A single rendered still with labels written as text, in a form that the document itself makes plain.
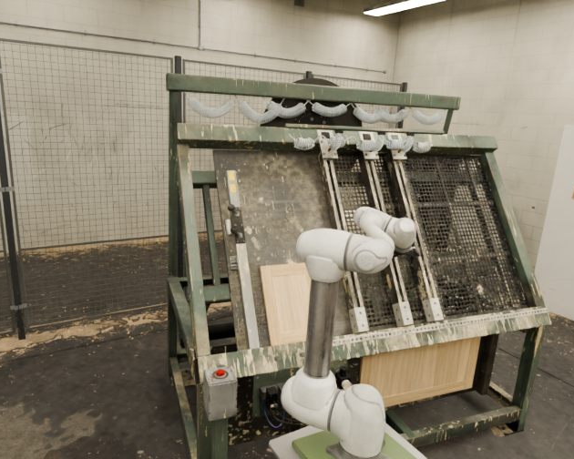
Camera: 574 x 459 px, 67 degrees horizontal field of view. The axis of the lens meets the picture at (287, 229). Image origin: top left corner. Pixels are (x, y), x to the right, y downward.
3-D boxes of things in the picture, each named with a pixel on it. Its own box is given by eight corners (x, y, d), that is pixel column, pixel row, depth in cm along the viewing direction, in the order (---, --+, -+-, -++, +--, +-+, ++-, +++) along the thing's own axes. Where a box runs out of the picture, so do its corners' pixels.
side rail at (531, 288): (522, 310, 284) (537, 306, 275) (474, 158, 318) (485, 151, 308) (531, 308, 287) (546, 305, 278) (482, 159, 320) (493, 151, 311)
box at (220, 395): (209, 423, 179) (209, 385, 175) (203, 405, 190) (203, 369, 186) (237, 417, 184) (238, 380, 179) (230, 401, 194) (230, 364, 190)
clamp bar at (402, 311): (394, 327, 242) (419, 321, 221) (350, 139, 278) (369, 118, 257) (409, 325, 246) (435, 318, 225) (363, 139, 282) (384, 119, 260)
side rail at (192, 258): (194, 358, 208) (197, 356, 199) (175, 154, 242) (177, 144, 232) (207, 356, 211) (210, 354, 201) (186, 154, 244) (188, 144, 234)
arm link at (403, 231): (418, 235, 203) (392, 224, 208) (422, 219, 190) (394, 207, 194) (408, 253, 200) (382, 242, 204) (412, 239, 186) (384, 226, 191)
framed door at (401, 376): (354, 411, 269) (356, 413, 267) (363, 330, 255) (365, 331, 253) (469, 385, 302) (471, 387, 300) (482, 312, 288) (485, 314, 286)
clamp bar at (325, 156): (349, 333, 232) (372, 328, 211) (310, 137, 268) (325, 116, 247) (365, 331, 236) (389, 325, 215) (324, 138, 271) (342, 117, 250)
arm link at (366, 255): (396, 236, 152) (359, 230, 158) (384, 245, 136) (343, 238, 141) (392, 272, 154) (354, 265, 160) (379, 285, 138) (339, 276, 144)
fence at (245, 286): (248, 350, 212) (250, 349, 209) (224, 173, 241) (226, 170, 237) (257, 348, 214) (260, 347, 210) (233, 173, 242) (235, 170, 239)
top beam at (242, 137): (175, 148, 236) (177, 138, 227) (174, 132, 239) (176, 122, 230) (488, 155, 315) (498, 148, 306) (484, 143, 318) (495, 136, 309)
